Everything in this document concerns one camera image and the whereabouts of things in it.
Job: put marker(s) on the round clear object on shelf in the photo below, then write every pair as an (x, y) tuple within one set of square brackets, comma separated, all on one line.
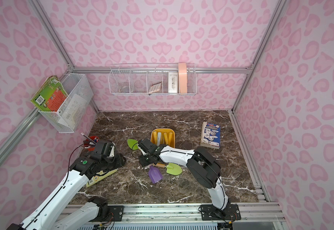
[(125, 88)]

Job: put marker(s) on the yellow plastic storage box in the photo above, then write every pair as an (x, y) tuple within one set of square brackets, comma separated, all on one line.
[(165, 132)]

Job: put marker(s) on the pink box on shelf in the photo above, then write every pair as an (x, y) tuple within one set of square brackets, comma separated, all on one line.
[(182, 78)]

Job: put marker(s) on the yellow green booklet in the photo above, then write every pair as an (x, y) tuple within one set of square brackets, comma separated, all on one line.
[(100, 176)]

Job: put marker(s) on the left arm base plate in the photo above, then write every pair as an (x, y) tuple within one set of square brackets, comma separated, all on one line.
[(115, 212)]

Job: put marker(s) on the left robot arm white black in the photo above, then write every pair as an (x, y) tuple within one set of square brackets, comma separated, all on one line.
[(45, 217)]

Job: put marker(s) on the blue white book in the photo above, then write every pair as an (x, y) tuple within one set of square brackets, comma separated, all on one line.
[(210, 135)]

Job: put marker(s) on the small pink calculator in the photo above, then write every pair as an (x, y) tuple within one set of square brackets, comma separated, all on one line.
[(155, 88)]

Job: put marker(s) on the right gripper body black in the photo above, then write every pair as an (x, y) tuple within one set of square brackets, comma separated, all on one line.
[(145, 159)]

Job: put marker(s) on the white wire wall shelf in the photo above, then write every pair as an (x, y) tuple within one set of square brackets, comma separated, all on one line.
[(141, 78)]

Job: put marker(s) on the light green shovel wooden handle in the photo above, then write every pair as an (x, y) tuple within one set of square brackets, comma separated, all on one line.
[(155, 137)]

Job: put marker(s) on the purple shovel pink handle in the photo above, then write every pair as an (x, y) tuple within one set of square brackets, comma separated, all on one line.
[(155, 174)]

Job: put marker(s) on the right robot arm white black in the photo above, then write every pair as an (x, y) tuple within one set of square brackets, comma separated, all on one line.
[(202, 165)]

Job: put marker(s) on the white mesh wall basket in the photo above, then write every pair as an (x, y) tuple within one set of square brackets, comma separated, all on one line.
[(73, 84)]

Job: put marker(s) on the green red book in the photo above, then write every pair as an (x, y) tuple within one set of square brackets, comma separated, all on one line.
[(50, 96)]

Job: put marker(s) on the white box on shelf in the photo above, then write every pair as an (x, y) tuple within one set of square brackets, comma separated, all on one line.
[(172, 82)]

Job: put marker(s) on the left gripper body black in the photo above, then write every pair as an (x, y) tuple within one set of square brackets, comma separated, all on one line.
[(118, 160)]

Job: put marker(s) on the light blue plastic shovel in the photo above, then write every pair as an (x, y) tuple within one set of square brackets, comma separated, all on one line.
[(159, 138)]

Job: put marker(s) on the white papers in basket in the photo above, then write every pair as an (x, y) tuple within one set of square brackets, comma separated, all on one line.
[(73, 112)]

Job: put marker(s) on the red pen holder cup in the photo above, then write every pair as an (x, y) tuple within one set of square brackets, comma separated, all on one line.
[(90, 142)]

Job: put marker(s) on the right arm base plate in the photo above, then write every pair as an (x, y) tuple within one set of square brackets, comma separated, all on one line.
[(230, 213)]

